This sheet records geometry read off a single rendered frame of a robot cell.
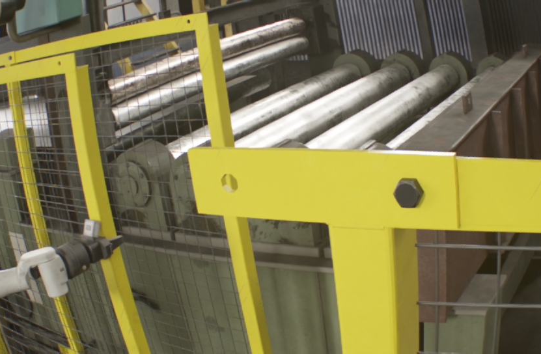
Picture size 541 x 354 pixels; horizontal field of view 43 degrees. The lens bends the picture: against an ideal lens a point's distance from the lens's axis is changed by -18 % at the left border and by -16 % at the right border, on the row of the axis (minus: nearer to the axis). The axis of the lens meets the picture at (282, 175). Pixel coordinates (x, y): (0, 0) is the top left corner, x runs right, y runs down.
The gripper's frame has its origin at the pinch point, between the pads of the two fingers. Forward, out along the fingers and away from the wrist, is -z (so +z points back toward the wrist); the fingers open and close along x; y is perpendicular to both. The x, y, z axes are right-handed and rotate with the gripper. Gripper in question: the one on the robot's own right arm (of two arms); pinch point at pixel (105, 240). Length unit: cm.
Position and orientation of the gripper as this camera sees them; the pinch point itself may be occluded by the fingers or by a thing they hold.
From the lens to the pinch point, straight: 201.3
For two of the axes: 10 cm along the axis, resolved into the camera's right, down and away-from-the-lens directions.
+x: -8.3, -0.5, 5.6
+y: 1.4, 9.5, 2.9
